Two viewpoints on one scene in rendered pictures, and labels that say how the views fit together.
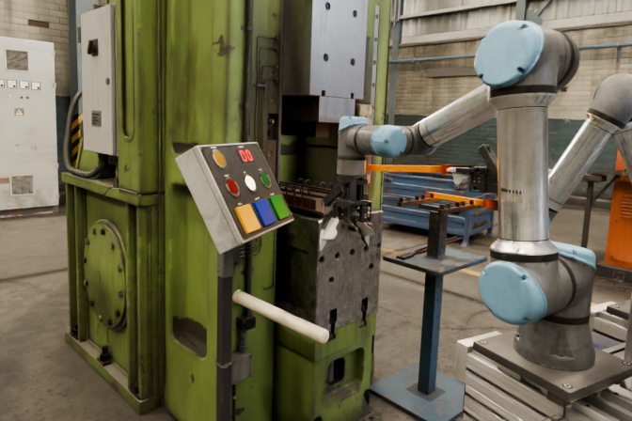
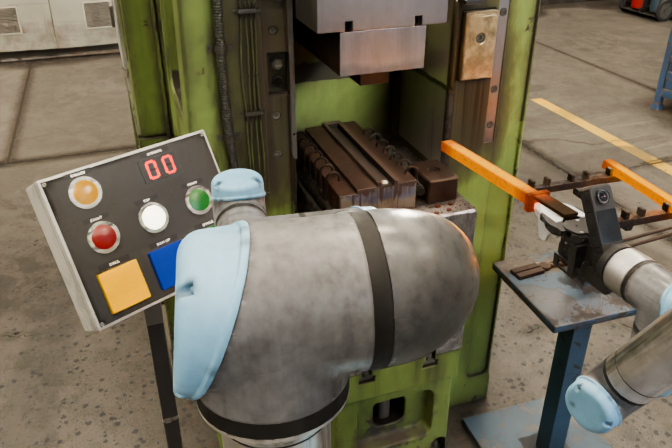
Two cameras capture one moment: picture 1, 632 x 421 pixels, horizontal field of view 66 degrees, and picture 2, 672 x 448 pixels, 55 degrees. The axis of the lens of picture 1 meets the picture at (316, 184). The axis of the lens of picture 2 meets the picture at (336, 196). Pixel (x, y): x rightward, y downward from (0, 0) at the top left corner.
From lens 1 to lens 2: 0.91 m
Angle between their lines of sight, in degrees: 31
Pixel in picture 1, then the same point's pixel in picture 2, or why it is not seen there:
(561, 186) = (650, 371)
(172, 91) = not seen: outside the picture
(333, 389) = (383, 430)
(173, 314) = not seen: hidden behind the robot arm
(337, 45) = not seen: outside the picture
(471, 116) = not seen: hidden behind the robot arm
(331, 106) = (368, 46)
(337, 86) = (381, 10)
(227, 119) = (187, 74)
